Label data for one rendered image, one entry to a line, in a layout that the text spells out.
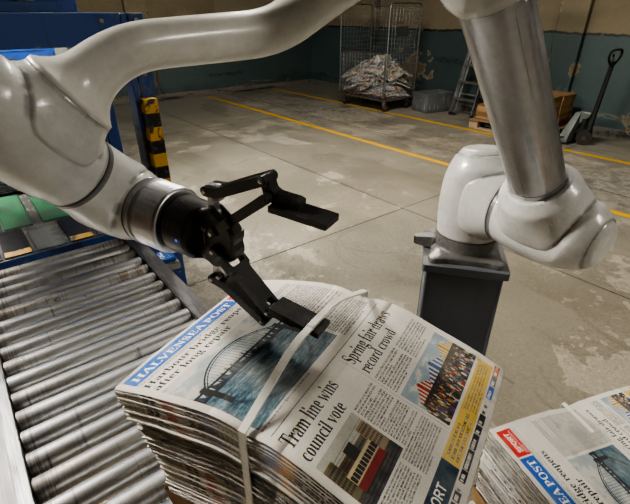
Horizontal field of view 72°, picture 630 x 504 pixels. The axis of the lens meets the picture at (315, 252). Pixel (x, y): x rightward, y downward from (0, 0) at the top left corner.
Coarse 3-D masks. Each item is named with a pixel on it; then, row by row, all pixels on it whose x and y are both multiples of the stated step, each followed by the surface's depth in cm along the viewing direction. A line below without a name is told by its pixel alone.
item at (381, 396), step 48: (384, 336) 57; (432, 336) 59; (336, 384) 49; (384, 384) 51; (432, 384) 52; (480, 384) 54; (336, 432) 44; (384, 432) 46; (432, 432) 47; (480, 432) 49; (288, 480) 43; (336, 480) 41; (384, 480) 42; (432, 480) 43
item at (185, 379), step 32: (288, 288) 69; (320, 288) 66; (224, 320) 64; (160, 352) 60; (192, 352) 58; (224, 352) 56; (256, 352) 54; (128, 384) 55; (160, 384) 53; (192, 384) 51; (224, 384) 49; (128, 416) 57; (160, 416) 52; (192, 416) 47; (160, 448) 57; (192, 448) 51; (192, 480) 56; (224, 480) 51
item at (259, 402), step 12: (336, 300) 56; (324, 312) 53; (312, 324) 51; (300, 336) 50; (288, 348) 48; (288, 360) 47; (276, 372) 47; (264, 396) 45; (252, 408) 44; (252, 420) 44
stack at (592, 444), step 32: (544, 416) 89; (576, 416) 89; (608, 416) 89; (512, 448) 82; (544, 448) 82; (576, 448) 82; (608, 448) 82; (480, 480) 92; (512, 480) 82; (544, 480) 77; (576, 480) 77; (608, 480) 77
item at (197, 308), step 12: (132, 240) 164; (144, 252) 155; (156, 264) 148; (168, 276) 141; (168, 288) 136; (180, 288) 135; (180, 300) 130; (192, 300) 129; (192, 312) 124; (204, 312) 124
